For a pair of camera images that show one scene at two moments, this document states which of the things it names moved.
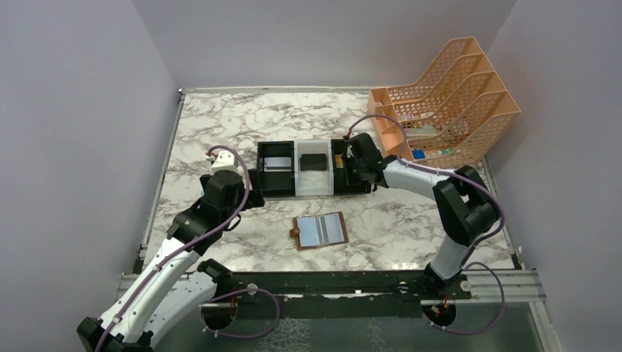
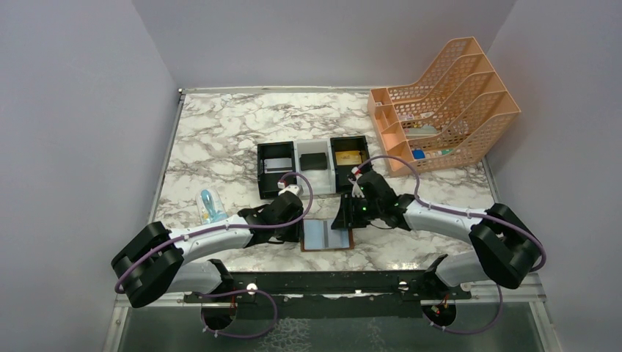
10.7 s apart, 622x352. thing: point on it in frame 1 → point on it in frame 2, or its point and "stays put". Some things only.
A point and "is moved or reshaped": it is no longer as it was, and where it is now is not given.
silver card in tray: [277, 162] stays put
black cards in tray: [315, 162] stays put
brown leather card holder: [319, 230] is moved or reshaped
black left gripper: [254, 197] → [292, 229]
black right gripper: [352, 162] → [344, 213]
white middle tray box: [314, 173] stays put
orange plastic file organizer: [453, 115] stays put
